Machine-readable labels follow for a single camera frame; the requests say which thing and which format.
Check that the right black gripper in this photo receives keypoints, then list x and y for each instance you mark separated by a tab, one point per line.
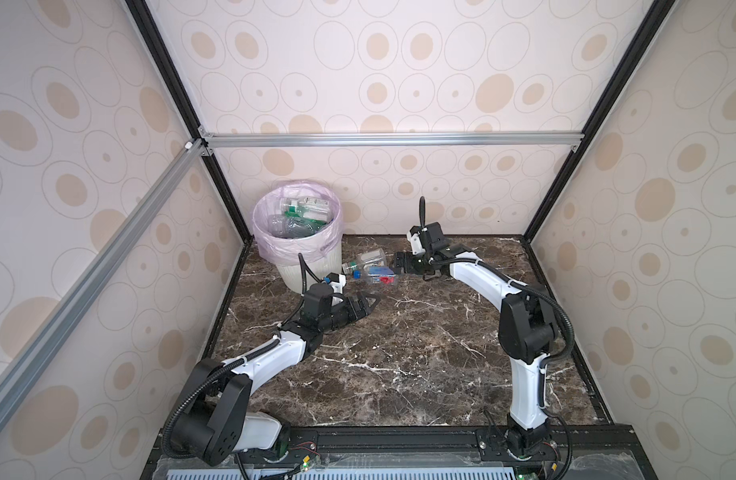
408	268

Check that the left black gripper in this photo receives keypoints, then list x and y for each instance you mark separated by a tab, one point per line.
361	309

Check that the Fiji bottle blue cap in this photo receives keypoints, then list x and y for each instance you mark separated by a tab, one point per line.
376	275

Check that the clear bottle green band cap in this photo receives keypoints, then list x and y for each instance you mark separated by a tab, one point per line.
376	257

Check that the clear bottle white cap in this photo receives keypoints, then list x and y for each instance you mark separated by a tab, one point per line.
308	207

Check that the green bottle yellow cap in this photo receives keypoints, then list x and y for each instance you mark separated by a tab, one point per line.
314	226

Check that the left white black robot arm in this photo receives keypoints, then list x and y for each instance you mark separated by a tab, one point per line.
210	419

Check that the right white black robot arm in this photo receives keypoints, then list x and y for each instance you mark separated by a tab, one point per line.
527	326

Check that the white plastic waste bin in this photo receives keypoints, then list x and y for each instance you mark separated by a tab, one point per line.
320	264

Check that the pink bin liner bag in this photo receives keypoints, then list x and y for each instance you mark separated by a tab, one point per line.
282	251

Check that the blue label bottle white cap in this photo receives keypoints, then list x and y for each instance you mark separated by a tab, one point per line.
285	227

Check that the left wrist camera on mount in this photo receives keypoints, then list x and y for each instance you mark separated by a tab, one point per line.
336	281

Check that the horizontal aluminium rail back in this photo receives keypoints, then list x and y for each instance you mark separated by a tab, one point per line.
423	139

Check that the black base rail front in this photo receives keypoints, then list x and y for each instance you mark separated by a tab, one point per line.
583	452

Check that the black frame post left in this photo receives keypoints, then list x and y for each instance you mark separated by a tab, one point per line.
144	21

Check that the black frame post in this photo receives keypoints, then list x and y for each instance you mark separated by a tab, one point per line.
635	50
144	21

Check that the aluminium rail left wall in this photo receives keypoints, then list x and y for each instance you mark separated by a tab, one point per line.
31	362

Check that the black frame post right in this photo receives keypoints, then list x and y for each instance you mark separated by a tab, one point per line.
635	50

